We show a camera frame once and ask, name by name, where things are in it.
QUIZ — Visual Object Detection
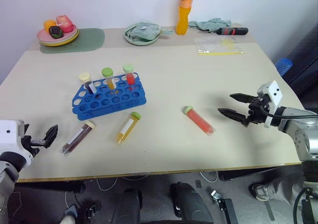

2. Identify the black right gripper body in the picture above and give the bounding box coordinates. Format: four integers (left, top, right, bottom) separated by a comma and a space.
247, 96, 271, 126

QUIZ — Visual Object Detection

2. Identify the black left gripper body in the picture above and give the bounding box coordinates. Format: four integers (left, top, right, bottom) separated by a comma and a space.
21, 135, 48, 158

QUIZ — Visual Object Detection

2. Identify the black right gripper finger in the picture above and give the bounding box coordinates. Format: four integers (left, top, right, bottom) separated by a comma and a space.
218, 108, 250, 128
230, 93, 254, 104

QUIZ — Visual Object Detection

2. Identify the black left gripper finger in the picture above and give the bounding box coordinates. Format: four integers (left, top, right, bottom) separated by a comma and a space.
50, 124, 59, 141
44, 132, 55, 149

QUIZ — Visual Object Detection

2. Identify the dark tube cream cap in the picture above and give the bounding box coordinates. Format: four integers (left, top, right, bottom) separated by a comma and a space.
78, 72, 97, 95
61, 120, 96, 156

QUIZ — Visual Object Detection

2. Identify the red tube green cap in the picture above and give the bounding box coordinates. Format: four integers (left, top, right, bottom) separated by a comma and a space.
123, 64, 137, 86
183, 105, 215, 136

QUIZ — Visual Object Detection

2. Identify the blue test tube rack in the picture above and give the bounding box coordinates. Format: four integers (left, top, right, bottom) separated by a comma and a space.
72, 74, 147, 122

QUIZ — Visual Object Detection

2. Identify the yellow tube green cap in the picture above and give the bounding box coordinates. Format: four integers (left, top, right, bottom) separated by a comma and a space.
115, 111, 142, 145
101, 67, 117, 90

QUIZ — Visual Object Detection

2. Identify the blue ribbed cylinder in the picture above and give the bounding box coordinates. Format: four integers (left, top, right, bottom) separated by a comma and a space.
275, 58, 294, 77

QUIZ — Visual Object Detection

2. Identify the clear plastic zip bag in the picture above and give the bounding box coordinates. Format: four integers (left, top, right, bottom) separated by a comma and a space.
194, 37, 244, 57

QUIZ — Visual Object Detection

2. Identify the black chair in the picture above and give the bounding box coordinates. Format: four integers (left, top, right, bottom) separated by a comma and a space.
272, 20, 318, 108

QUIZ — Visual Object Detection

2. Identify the black red screwdriver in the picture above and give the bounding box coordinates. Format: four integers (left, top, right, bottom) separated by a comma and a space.
213, 27, 249, 36

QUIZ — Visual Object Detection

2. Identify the grey white sneaker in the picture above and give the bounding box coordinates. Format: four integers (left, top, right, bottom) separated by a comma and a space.
249, 182, 272, 201

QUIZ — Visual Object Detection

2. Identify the crumpled green cloth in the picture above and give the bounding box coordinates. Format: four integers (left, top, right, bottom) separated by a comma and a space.
188, 17, 233, 33

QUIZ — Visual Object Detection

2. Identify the grey trouser leg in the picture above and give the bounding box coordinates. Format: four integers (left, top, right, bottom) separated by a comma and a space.
268, 171, 307, 205

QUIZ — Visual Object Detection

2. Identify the caster wheel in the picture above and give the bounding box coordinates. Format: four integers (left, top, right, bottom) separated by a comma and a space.
211, 189, 224, 205

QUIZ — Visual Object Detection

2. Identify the yellow plate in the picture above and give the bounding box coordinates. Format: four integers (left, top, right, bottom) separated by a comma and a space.
38, 29, 80, 47

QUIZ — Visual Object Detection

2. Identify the pink plate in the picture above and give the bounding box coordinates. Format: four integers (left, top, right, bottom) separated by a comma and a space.
37, 24, 79, 43

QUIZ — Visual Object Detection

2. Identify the black stand leg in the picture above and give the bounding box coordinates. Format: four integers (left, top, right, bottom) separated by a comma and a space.
218, 198, 237, 224

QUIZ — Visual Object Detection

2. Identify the green placemat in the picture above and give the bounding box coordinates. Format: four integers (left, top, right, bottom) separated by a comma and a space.
39, 28, 106, 55

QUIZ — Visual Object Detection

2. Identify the black green toy food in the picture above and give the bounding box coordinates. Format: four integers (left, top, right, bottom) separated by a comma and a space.
49, 26, 64, 39

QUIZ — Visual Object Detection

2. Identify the dark rounded shape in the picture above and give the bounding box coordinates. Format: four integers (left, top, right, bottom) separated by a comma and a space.
169, 181, 215, 224
113, 188, 144, 224

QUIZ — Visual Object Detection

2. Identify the orange soda bottle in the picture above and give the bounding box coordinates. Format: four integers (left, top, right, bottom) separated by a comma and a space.
175, 0, 195, 36

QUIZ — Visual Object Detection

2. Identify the orange toy fruit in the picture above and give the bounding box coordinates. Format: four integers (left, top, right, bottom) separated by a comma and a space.
43, 19, 58, 34

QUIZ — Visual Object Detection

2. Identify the pink toy food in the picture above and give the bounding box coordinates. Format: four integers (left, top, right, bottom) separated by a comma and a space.
56, 14, 76, 34

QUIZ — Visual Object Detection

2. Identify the pale green cloth pouch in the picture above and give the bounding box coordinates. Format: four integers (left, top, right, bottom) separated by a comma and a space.
128, 22, 175, 41

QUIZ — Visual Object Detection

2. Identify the pale green plate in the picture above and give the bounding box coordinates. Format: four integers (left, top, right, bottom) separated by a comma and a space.
123, 22, 161, 46

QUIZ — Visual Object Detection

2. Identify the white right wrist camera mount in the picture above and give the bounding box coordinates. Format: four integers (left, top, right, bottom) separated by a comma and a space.
256, 80, 284, 129

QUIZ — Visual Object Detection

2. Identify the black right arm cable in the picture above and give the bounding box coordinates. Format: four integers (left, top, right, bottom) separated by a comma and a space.
260, 106, 318, 120

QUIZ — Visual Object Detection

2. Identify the black table frame bar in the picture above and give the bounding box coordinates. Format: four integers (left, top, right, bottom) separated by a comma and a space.
218, 167, 303, 182
14, 180, 85, 194

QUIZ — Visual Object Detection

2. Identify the white floor cable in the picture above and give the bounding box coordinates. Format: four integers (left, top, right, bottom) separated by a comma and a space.
96, 176, 118, 192
199, 170, 219, 183

